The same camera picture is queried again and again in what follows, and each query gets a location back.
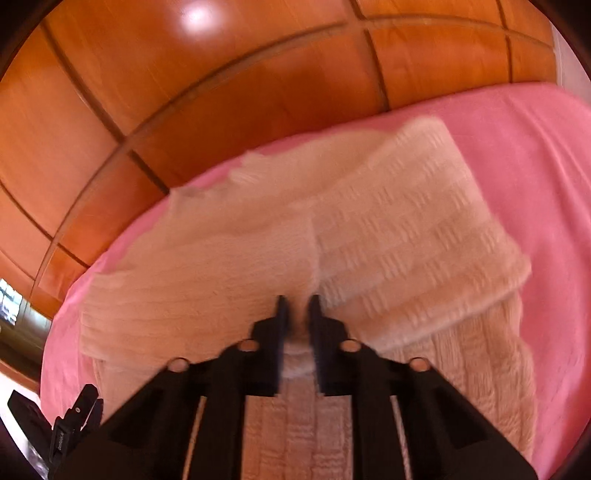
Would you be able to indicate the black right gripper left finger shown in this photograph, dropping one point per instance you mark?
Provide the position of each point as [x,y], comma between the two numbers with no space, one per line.
[187,420]

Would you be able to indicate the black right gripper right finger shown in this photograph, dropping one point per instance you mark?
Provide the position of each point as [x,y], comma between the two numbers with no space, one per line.
[408,420]

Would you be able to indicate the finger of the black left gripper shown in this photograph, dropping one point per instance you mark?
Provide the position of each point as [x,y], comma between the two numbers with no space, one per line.
[82,419]

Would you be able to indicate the cream knitted sweater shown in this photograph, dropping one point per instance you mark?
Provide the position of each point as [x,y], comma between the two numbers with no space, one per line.
[390,229]

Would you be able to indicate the pink bedspread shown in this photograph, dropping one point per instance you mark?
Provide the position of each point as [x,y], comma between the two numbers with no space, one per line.
[529,148]

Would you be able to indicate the orange wooden wardrobe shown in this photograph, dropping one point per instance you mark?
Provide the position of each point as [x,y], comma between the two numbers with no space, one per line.
[108,105]

